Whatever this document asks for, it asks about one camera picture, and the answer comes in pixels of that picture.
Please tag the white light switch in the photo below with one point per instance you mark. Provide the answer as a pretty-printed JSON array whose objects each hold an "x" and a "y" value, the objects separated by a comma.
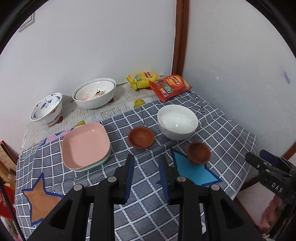
[{"x": 26, "y": 23}]

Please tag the blue patterned white bowl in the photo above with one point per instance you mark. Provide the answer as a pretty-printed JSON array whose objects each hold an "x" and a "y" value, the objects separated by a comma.
[{"x": 46, "y": 109}]

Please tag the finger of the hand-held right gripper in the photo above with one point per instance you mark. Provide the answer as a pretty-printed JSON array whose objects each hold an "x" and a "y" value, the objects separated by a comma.
[
  {"x": 269, "y": 156},
  {"x": 256, "y": 162}
]

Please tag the person's right hand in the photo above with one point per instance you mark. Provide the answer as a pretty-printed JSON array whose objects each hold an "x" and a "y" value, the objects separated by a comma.
[{"x": 270, "y": 215}]

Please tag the red paper bag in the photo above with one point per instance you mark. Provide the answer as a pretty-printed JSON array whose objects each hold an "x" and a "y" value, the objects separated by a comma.
[{"x": 5, "y": 201}]

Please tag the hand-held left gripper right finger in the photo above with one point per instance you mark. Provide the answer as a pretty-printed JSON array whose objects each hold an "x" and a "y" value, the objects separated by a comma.
[{"x": 164, "y": 180}]

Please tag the yellow snack bag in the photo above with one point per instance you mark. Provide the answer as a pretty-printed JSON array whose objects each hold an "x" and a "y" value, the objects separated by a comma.
[{"x": 143, "y": 80}]

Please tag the plain white bowl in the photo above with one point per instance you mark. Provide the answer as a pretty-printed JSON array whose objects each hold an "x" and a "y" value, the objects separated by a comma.
[{"x": 178, "y": 120}]

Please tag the small brown bowl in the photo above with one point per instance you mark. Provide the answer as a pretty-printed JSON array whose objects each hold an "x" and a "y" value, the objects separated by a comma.
[
  {"x": 141, "y": 138},
  {"x": 198, "y": 153}
]

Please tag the blue square plate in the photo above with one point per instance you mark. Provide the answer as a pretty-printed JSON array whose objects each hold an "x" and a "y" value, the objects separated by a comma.
[{"x": 105, "y": 161}]

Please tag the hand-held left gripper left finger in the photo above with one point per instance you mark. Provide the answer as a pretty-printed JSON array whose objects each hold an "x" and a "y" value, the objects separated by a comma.
[{"x": 129, "y": 178}]

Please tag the grey checked tablecloth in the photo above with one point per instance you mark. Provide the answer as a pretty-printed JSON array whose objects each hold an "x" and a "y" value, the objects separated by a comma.
[{"x": 148, "y": 213}]

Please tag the pink square plate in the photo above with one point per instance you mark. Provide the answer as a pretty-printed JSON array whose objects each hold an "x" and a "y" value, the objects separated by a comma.
[{"x": 85, "y": 143}]

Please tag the brown wooden door frame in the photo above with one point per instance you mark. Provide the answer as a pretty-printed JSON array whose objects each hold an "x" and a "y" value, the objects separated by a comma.
[{"x": 180, "y": 34}]

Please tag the red snack bag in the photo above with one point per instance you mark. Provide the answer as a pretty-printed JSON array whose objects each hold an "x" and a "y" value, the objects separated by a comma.
[{"x": 171, "y": 87}]

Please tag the large white printed bowl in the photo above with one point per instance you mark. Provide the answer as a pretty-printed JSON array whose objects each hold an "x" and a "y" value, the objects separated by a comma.
[{"x": 94, "y": 95}]

